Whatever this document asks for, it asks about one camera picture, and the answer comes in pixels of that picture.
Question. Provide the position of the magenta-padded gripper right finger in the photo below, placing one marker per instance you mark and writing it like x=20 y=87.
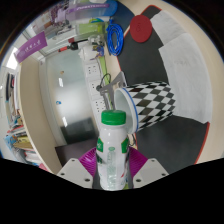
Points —
x=150 y=171

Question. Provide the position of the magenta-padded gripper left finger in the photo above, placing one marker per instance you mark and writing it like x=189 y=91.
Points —
x=73 y=171

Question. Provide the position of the white green-capped drink bottle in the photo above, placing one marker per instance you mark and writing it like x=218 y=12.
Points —
x=111 y=153

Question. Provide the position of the large purple water bottle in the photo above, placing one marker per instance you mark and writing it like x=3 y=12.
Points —
x=90 y=8

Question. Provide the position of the black computer monitor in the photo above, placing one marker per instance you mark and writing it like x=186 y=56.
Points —
x=70 y=153

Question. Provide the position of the black white checkered mug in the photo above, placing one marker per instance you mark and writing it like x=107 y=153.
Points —
x=150 y=105

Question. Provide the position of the grey metal laptop stand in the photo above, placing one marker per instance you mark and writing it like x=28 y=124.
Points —
x=110 y=88

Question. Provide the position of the white paper towel sheet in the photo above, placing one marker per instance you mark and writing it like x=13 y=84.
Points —
x=168 y=26
x=190 y=83

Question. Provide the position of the black desk mat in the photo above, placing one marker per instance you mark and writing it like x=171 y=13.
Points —
x=143 y=63

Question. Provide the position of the white jar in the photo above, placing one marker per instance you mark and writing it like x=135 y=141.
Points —
x=86 y=53

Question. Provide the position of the ceiling light panels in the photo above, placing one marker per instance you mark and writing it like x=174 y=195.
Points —
x=12 y=60

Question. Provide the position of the flat round red coaster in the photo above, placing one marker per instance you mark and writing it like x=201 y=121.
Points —
x=141 y=28

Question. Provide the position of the group photo poster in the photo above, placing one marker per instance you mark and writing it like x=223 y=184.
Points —
x=50 y=20

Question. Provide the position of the white wall socket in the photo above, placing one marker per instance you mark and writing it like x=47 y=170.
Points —
x=95 y=88
x=92 y=70
x=100 y=106

